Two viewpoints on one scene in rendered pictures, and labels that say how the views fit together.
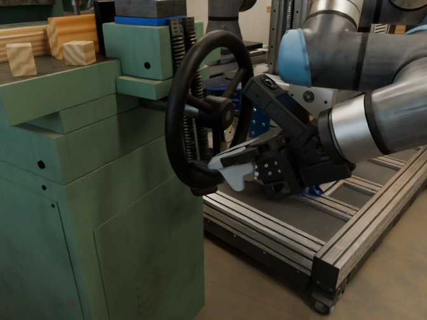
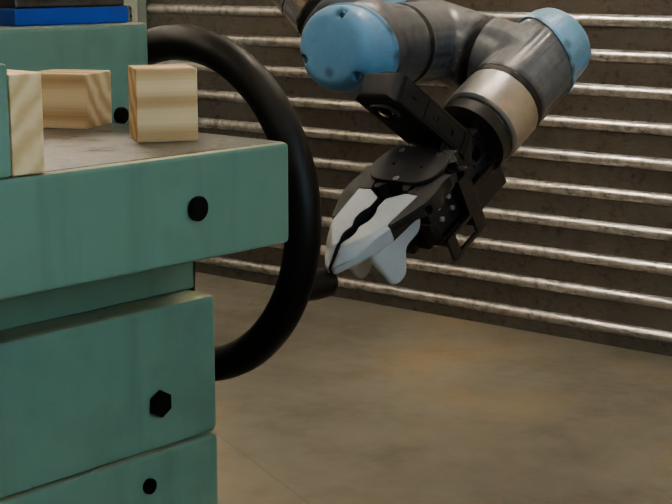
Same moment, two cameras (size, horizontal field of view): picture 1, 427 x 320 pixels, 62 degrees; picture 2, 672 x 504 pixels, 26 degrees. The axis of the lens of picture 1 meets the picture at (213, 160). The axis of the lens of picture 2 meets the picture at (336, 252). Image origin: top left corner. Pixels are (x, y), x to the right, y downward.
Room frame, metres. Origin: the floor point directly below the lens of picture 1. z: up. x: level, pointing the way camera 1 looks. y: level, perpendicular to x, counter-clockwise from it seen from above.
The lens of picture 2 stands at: (0.30, 1.12, 1.00)
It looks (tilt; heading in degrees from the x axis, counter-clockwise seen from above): 11 degrees down; 280
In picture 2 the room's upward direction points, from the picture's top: straight up
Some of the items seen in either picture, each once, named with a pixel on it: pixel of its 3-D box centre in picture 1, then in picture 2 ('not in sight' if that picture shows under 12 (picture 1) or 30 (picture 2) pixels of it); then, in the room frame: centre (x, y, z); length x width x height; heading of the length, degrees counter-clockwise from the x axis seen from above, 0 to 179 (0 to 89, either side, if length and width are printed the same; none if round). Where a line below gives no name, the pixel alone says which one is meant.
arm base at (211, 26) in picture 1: (223, 29); not in sight; (1.44, -0.04, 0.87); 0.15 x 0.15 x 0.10
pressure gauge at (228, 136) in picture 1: (224, 134); not in sight; (0.92, -0.03, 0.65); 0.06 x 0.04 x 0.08; 149
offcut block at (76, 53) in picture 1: (79, 53); (69, 98); (0.63, 0.23, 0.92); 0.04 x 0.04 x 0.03; 83
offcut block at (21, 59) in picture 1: (21, 59); (162, 102); (0.55, 0.29, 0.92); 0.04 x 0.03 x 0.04; 26
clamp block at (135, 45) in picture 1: (155, 46); (16, 85); (0.72, 0.11, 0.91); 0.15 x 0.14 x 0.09; 149
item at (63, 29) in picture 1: (103, 32); not in sight; (0.77, 0.22, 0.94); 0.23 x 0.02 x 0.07; 149
